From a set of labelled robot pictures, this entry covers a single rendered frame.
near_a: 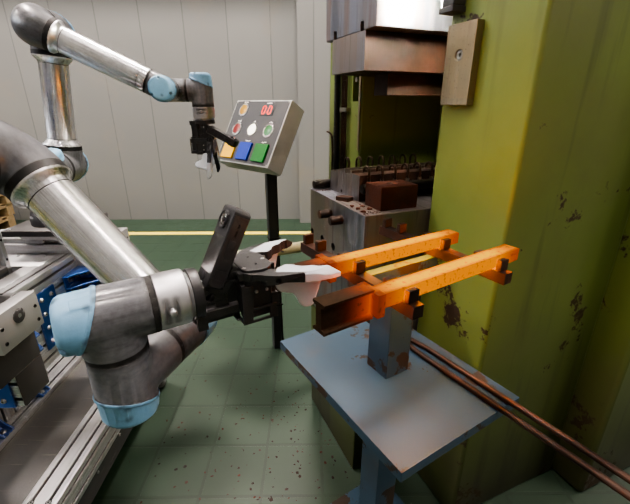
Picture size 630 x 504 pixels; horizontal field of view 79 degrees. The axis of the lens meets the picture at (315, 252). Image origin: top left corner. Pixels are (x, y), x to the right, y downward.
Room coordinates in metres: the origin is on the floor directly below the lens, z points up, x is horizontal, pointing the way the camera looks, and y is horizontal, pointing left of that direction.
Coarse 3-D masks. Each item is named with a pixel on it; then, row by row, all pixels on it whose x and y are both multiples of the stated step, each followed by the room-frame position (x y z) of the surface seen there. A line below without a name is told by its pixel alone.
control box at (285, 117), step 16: (256, 112) 1.67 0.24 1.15; (272, 112) 1.60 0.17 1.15; (288, 112) 1.55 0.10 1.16; (240, 128) 1.68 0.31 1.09; (256, 128) 1.62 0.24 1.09; (272, 128) 1.55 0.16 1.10; (288, 128) 1.55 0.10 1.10; (272, 144) 1.51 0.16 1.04; (288, 144) 1.55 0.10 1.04; (224, 160) 1.65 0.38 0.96; (240, 160) 1.58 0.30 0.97; (272, 160) 1.48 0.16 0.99
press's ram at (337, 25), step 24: (336, 0) 1.28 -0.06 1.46; (360, 0) 1.15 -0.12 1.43; (384, 0) 1.08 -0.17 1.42; (408, 0) 1.10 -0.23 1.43; (432, 0) 1.13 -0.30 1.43; (336, 24) 1.28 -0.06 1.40; (360, 24) 1.14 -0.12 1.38; (384, 24) 1.08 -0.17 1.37; (408, 24) 1.11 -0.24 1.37; (432, 24) 1.13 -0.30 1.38
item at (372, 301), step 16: (480, 256) 0.60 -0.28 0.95; (496, 256) 0.60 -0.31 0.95; (512, 256) 0.63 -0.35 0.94; (416, 272) 0.53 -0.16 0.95; (432, 272) 0.53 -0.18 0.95; (448, 272) 0.53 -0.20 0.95; (464, 272) 0.56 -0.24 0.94; (480, 272) 0.58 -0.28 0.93; (352, 288) 0.46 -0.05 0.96; (368, 288) 0.46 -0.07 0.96; (384, 288) 0.48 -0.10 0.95; (400, 288) 0.48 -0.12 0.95; (432, 288) 0.52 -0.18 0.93; (320, 304) 0.42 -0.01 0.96; (336, 304) 0.42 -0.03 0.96; (352, 304) 0.44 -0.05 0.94; (368, 304) 0.46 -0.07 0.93; (384, 304) 0.45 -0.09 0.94; (320, 320) 0.42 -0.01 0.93; (336, 320) 0.43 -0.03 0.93; (352, 320) 0.44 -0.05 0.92
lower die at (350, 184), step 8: (344, 168) 1.21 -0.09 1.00; (384, 168) 1.20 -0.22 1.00; (392, 168) 1.22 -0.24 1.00; (400, 168) 1.23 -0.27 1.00; (416, 168) 1.25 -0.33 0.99; (424, 168) 1.25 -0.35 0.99; (336, 176) 1.26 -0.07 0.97; (344, 176) 1.20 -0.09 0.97; (352, 176) 1.16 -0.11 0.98; (360, 176) 1.12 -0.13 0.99; (376, 176) 1.14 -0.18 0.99; (384, 176) 1.15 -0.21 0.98; (392, 176) 1.16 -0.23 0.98; (400, 176) 1.17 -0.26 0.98; (416, 176) 1.19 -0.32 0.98; (424, 176) 1.21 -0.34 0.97; (336, 184) 1.26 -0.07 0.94; (344, 184) 1.20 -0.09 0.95; (352, 184) 1.15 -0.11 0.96; (360, 184) 1.12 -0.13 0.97; (344, 192) 1.20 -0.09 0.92; (352, 192) 1.15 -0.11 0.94; (424, 192) 1.21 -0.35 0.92; (432, 192) 1.22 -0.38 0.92; (360, 200) 1.12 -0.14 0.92
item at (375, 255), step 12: (408, 240) 0.68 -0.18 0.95; (420, 240) 0.68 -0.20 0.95; (432, 240) 0.69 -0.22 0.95; (456, 240) 0.72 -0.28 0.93; (360, 252) 0.62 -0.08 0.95; (372, 252) 0.62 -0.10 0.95; (384, 252) 0.62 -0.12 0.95; (396, 252) 0.64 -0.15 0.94; (408, 252) 0.66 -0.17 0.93; (420, 252) 0.67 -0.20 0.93; (300, 264) 0.56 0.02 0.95; (312, 264) 0.56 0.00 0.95; (324, 264) 0.56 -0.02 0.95; (336, 264) 0.56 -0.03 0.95; (348, 264) 0.58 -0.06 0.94; (372, 264) 0.61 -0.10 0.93; (276, 288) 0.52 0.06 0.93
